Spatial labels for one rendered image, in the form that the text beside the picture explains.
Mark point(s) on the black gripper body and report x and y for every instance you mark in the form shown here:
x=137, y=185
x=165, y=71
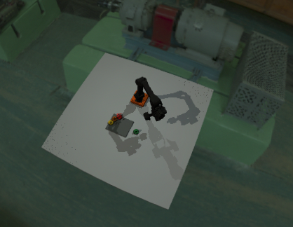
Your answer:
x=147, y=115

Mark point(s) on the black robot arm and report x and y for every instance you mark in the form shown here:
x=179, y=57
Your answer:
x=154, y=100

